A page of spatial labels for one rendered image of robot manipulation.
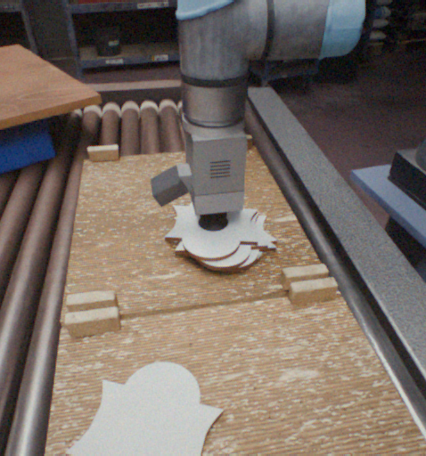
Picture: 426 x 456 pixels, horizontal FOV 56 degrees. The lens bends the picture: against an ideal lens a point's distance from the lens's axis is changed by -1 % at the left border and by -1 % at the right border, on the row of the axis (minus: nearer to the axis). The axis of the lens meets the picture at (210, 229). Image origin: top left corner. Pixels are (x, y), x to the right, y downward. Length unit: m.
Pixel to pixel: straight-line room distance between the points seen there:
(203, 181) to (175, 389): 0.24
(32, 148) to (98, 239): 0.32
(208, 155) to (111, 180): 0.32
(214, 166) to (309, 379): 0.26
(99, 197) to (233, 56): 0.38
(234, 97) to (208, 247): 0.20
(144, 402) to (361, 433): 0.21
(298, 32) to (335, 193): 0.39
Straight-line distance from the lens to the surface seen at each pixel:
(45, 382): 0.50
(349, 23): 0.48
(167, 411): 0.43
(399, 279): 0.63
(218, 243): 0.54
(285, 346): 0.48
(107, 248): 0.61
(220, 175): 0.49
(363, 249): 0.66
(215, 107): 0.46
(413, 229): 0.83
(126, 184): 0.74
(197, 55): 0.44
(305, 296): 0.51
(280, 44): 0.46
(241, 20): 0.44
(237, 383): 0.45
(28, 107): 0.84
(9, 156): 0.87
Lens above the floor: 1.32
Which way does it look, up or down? 38 degrees down
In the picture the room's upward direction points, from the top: straight up
